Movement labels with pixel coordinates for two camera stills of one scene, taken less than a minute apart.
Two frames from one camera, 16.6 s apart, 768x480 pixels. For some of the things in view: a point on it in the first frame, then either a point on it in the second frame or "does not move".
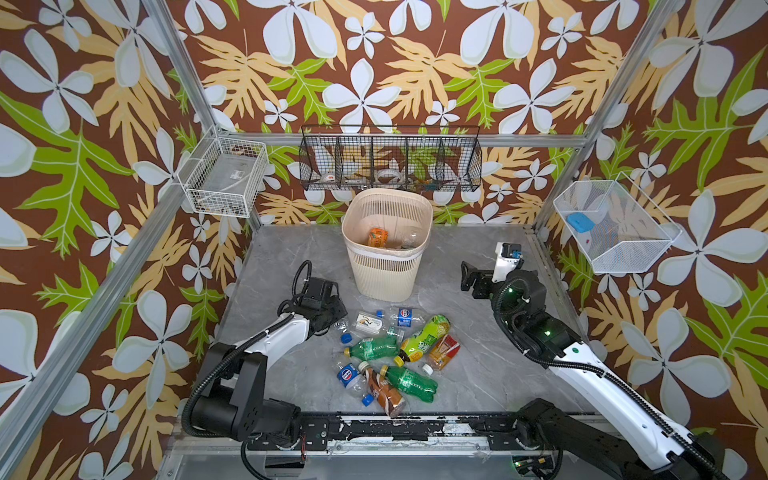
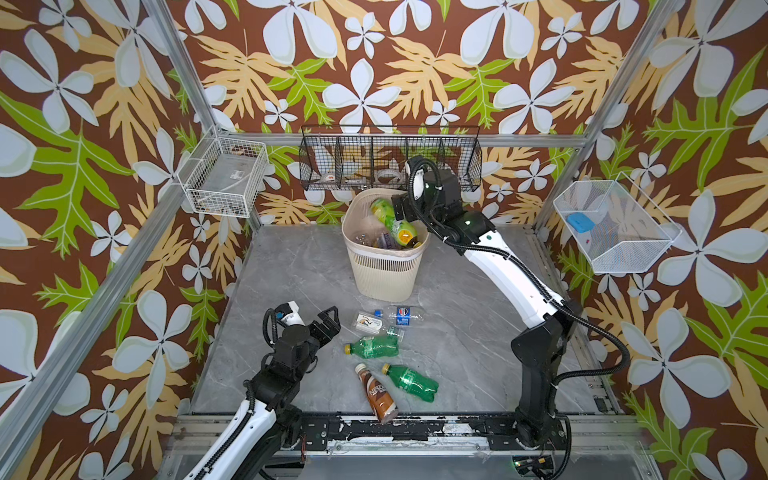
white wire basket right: (620, 229) does not move
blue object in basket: (581, 222) does not move
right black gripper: (485, 279) to (405, 205)
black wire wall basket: (396, 157) does not move
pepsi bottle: (404, 317) does not move
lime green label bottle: (416, 345) to (402, 231)
